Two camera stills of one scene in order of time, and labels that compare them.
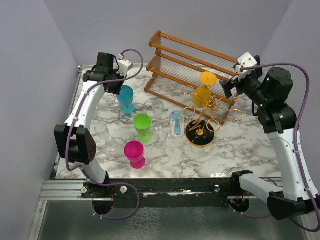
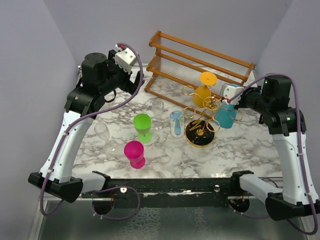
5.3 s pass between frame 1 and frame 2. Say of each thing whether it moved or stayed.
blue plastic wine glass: moved
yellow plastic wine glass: stayed
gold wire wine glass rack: stayed
